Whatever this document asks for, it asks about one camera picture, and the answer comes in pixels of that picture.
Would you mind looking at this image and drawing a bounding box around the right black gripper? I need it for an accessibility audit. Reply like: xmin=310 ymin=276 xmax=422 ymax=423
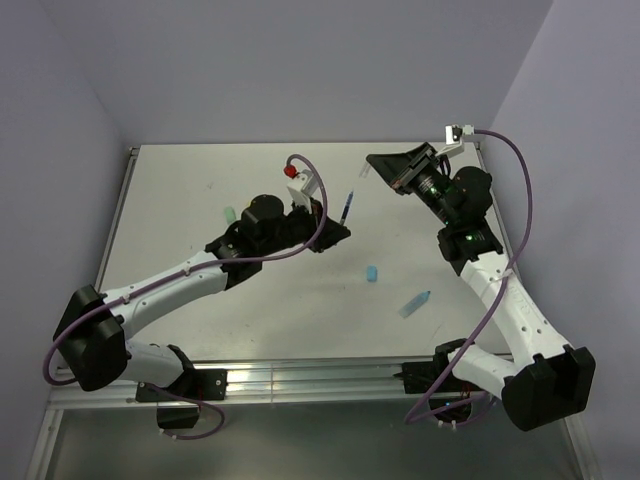
xmin=367 ymin=142 xmax=459 ymax=227

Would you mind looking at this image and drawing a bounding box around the blue thin pen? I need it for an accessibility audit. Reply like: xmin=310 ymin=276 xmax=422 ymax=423
xmin=339 ymin=188 xmax=355 ymax=225

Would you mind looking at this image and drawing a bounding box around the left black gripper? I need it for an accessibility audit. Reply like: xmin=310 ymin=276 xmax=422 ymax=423
xmin=258 ymin=196 xmax=349 ymax=257

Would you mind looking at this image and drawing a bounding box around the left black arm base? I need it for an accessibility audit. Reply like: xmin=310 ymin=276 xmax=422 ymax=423
xmin=134 ymin=368 xmax=228 ymax=439

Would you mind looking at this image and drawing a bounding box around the green pen cap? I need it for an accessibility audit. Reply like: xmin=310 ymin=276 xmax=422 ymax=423
xmin=223 ymin=206 xmax=237 ymax=225

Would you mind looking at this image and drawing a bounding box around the aluminium rail frame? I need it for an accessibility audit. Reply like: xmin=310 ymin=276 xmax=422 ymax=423
xmin=49 ymin=349 xmax=574 ymax=411

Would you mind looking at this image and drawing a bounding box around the blue highlighter pen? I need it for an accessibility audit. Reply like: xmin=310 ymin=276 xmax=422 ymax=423
xmin=398 ymin=291 xmax=431 ymax=319

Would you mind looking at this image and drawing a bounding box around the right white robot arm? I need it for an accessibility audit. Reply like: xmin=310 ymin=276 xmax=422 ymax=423
xmin=366 ymin=143 xmax=596 ymax=431

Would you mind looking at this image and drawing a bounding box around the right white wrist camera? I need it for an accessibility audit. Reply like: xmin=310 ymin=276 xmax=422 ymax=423
xmin=437 ymin=124 xmax=475 ymax=159

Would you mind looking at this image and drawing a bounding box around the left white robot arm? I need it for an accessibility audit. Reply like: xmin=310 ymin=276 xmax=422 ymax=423
xmin=54 ymin=195 xmax=351 ymax=399

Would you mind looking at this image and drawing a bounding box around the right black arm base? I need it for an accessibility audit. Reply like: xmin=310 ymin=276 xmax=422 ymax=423
xmin=393 ymin=361 xmax=481 ymax=394

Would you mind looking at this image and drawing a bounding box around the clear pen cap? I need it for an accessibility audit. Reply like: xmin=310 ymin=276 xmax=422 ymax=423
xmin=359 ymin=163 xmax=371 ymax=178

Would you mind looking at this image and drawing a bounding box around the blue pen cap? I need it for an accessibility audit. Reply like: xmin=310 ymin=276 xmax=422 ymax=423
xmin=366 ymin=265 xmax=378 ymax=283

